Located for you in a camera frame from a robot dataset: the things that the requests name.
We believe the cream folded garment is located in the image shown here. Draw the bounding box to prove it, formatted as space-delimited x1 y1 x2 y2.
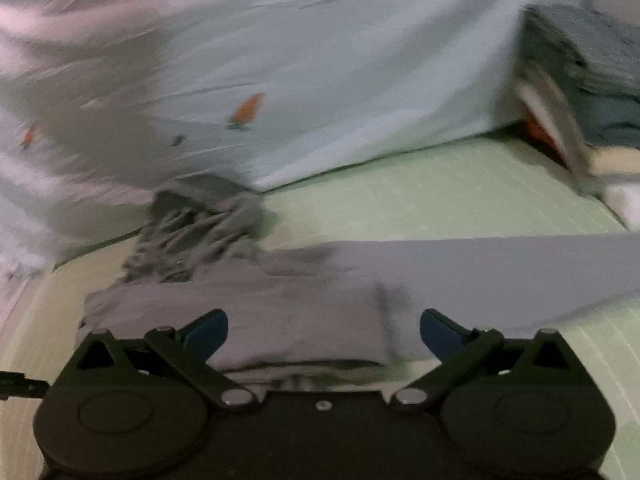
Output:
586 146 640 176

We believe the light blue carrot print quilt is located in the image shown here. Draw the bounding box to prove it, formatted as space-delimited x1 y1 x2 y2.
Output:
1 0 582 273

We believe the grey zip hoodie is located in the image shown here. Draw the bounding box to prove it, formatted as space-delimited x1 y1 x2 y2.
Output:
78 174 639 388

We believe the green grid bed sheet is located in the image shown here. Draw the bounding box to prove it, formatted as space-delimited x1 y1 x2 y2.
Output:
1 136 639 479

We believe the orange folded garment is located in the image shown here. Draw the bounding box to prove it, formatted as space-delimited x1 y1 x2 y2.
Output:
525 118 556 150

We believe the dark teal folded garment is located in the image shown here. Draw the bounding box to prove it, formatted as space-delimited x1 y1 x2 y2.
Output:
572 93 639 148

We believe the grey-blue folded top garment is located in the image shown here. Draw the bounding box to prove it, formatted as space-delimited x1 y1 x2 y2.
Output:
521 4 639 96

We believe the white folded garment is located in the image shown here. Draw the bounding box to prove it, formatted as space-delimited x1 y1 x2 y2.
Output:
602 182 640 231

